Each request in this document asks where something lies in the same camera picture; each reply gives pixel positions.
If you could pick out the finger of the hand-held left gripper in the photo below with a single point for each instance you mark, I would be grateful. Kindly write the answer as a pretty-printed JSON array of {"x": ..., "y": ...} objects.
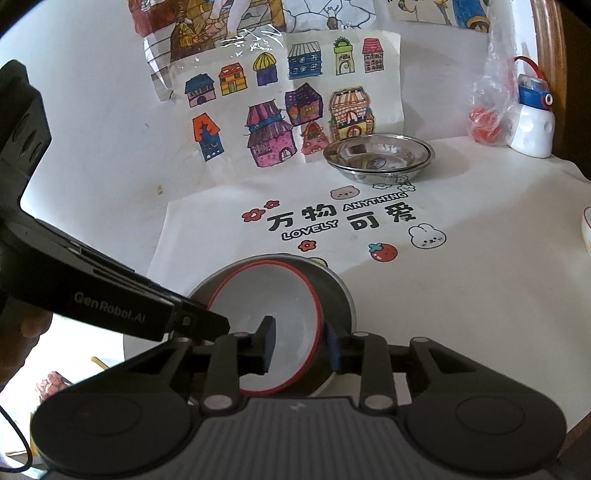
[{"x": 203, "y": 318}]

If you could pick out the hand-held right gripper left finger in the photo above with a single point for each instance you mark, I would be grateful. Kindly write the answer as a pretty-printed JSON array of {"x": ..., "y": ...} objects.
[{"x": 269, "y": 341}]

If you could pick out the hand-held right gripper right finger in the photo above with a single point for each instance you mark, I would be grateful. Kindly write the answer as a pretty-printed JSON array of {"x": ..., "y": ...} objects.
[{"x": 333, "y": 350}]

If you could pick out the red rimmed white bowl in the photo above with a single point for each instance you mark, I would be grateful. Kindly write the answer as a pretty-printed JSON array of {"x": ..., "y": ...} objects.
[{"x": 258, "y": 295}]

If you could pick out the stainless steel bowl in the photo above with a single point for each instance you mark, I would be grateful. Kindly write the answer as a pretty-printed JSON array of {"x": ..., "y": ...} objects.
[{"x": 339, "y": 295}]

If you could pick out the floral white bowl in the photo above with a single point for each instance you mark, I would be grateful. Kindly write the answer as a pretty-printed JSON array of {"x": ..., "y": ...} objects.
[{"x": 586, "y": 230}]

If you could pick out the person's left hand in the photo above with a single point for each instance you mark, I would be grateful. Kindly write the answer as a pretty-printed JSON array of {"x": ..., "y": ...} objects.
[{"x": 21, "y": 341}]

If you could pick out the white printed tablecloth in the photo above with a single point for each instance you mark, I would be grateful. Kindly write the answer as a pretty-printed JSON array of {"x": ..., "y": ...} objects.
[{"x": 485, "y": 240}]

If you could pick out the colourful houses drawing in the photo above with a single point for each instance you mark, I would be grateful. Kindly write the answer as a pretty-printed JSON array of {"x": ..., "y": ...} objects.
[{"x": 277, "y": 106}]

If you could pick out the clear plastic bag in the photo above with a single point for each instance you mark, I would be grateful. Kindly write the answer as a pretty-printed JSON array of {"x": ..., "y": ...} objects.
[{"x": 494, "y": 106}]

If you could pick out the white and blue water bottle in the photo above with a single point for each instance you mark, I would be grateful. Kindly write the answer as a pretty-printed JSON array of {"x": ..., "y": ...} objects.
[{"x": 533, "y": 129}]

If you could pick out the boy with fan wall poster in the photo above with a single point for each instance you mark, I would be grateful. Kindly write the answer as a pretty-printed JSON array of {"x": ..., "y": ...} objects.
[{"x": 221, "y": 18}]

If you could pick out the child with teddy wall poster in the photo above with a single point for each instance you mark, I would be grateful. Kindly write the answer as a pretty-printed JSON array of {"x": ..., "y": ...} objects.
[{"x": 443, "y": 11}]

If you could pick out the wooden door frame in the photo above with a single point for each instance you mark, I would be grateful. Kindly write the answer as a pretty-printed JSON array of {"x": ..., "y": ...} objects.
[{"x": 568, "y": 55}]

